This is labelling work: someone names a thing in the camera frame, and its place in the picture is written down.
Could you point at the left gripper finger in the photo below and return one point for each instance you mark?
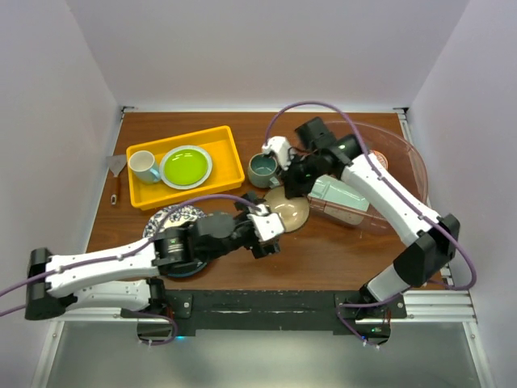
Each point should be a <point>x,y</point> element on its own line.
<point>264,249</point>
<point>249,203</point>

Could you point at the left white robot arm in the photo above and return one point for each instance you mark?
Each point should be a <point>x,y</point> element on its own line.
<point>129,276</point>

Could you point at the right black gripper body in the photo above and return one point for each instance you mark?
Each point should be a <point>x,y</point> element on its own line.
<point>304,170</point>

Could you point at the clear pink plastic bin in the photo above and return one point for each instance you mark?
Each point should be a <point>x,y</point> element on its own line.
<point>405,165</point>

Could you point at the white light-blue mug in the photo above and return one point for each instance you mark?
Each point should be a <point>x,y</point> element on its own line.
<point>144,166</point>

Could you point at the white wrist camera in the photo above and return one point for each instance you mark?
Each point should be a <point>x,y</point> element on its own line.
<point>267,225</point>
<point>279,148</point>

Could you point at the green plate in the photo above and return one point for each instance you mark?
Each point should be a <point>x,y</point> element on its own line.
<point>185,167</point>

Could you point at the red patterned black-rimmed bowl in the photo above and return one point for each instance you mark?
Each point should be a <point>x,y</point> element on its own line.
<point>382,159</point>

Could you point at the brown floral cream-inside bowl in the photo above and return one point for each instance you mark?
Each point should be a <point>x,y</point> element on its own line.
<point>294,212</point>

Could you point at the light-blue scalloped plate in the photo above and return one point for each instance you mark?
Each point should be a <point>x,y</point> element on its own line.
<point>195,185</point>

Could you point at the teal speckled ceramic mug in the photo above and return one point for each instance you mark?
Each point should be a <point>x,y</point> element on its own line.
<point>262,172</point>

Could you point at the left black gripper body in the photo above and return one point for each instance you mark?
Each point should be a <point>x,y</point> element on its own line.
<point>243,235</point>

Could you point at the light-teal divided rectangular dish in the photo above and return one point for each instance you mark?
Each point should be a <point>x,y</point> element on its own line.
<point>338,200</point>

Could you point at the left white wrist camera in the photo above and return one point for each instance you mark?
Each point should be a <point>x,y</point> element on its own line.
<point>267,225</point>

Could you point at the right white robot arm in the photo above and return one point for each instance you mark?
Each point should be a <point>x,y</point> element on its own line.
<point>430,239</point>

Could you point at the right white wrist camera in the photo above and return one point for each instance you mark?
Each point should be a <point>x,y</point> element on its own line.
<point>279,148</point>

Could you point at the blue floral plate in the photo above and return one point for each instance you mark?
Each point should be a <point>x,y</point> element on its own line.
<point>168,217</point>

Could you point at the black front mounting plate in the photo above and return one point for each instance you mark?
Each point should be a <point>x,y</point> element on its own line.
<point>248,310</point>

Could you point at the light-blue bottom plate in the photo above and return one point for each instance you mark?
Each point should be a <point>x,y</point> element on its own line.
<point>181,273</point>

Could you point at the metal scraper wooden handle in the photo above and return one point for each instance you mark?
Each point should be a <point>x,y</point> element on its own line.
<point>116,164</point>

